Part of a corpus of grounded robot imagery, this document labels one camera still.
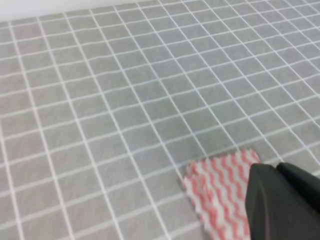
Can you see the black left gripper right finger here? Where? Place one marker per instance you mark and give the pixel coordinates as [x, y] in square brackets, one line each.
[304, 183]

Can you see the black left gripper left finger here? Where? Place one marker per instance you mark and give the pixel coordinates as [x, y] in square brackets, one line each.
[275, 211]

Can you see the pink white wavy striped towel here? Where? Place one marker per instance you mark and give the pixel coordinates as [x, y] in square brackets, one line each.
[217, 187]

